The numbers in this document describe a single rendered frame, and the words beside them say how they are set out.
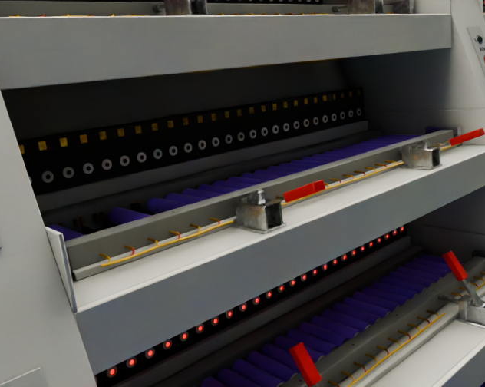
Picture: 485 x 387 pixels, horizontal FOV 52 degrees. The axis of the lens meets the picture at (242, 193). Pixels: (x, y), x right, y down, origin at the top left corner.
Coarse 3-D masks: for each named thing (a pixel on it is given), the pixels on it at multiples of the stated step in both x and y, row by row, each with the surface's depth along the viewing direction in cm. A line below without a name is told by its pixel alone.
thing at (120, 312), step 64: (384, 128) 81; (448, 128) 71; (64, 192) 49; (384, 192) 51; (448, 192) 59; (64, 256) 30; (192, 256) 38; (256, 256) 40; (320, 256) 45; (128, 320) 33; (192, 320) 36
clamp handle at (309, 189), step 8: (312, 184) 37; (320, 184) 37; (256, 192) 42; (264, 192) 42; (288, 192) 39; (296, 192) 38; (304, 192) 38; (312, 192) 37; (256, 200) 42; (264, 200) 43; (272, 200) 41; (280, 200) 40; (288, 200) 39
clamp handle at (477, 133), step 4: (480, 128) 54; (468, 132) 54; (472, 132) 54; (476, 132) 54; (480, 132) 54; (460, 136) 55; (464, 136) 55; (468, 136) 54; (472, 136) 54; (476, 136) 54; (452, 140) 56; (456, 140) 56; (460, 140) 55; (464, 140) 55; (468, 140) 55; (424, 144) 59; (440, 144) 57; (444, 144) 57; (448, 144) 56; (452, 144) 56; (424, 148) 59; (432, 148) 58; (436, 148) 58
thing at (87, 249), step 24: (432, 144) 67; (456, 144) 68; (312, 168) 54; (336, 168) 54; (360, 168) 57; (384, 168) 57; (240, 192) 46; (168, 216) 41; (192, 216) 42; (216, 216) 44; (72, 240) 37; (96, 240) 37; (120, 240) 38; (144, 240) 39; (72, 264) 36
